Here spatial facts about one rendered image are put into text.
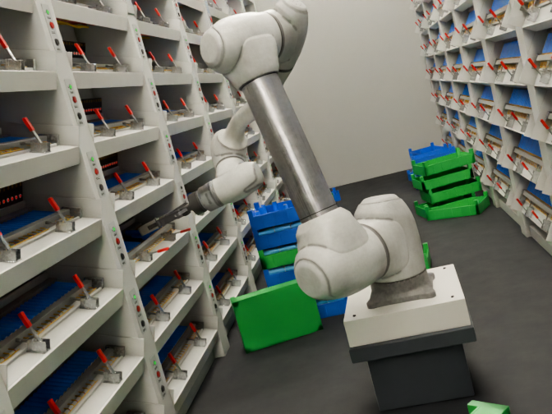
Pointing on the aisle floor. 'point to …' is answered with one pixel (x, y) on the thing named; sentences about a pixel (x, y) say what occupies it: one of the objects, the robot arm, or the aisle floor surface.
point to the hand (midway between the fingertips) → (149, 227)
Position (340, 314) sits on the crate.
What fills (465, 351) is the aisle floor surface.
